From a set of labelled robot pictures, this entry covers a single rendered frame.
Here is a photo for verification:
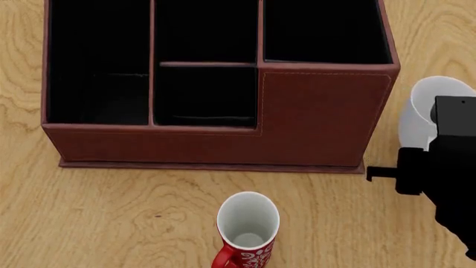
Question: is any red mug with white print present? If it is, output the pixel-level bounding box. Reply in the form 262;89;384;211
210;191;280;268

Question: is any brown leather desk caddy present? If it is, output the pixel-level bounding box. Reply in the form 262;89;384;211
40;0;402;175

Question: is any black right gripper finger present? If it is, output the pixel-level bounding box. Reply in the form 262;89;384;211
429;95;476;135

